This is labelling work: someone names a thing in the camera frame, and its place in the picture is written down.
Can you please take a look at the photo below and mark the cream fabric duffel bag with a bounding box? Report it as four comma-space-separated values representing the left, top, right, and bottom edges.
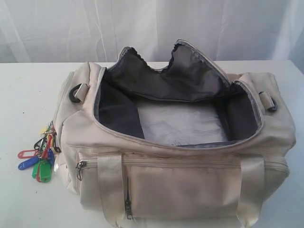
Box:
53, 39, 296, 228

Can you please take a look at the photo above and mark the colourful key tag bunch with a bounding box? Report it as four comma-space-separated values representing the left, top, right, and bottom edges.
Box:
18, 121, 61, 183

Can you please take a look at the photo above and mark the white backdrop curtain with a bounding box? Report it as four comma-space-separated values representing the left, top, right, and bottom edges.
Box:
0, 0, 304, 63

